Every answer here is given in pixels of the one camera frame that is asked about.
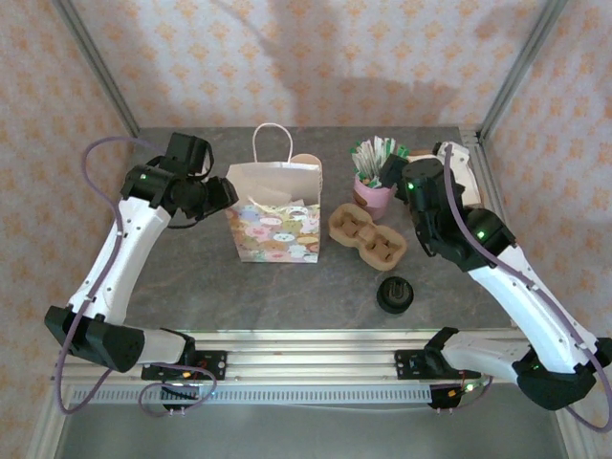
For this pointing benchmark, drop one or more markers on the brown cardboard napkin tray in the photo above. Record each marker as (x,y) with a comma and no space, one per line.
(421,153)

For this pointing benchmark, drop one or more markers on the stack of black cup lids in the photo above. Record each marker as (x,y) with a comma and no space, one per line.
(396,295)

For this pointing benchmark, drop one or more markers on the pink holder cup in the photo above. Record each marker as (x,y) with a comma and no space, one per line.
(373,201)

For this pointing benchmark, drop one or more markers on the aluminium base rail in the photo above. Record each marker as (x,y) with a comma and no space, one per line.
(311,356)

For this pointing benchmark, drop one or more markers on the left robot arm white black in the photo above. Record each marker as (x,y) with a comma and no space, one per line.
(119,258)

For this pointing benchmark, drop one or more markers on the green white stick packet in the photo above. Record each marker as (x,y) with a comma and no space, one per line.
(375,181)
(377,152)
(359,155)
(389,149)
(404,152)

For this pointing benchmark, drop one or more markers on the aluminium frame post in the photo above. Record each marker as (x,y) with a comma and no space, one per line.
(95,62)
(523,62)

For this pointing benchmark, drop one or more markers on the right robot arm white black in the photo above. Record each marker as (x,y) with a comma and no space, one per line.
(526,306)

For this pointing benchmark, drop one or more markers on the stack of pulp cup carriers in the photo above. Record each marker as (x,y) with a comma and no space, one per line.
(344,225)

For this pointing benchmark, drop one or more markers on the aluminium side rail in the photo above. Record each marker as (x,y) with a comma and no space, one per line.
(488,191)

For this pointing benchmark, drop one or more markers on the stack of paper cups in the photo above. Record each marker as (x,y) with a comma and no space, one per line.
(306,158)

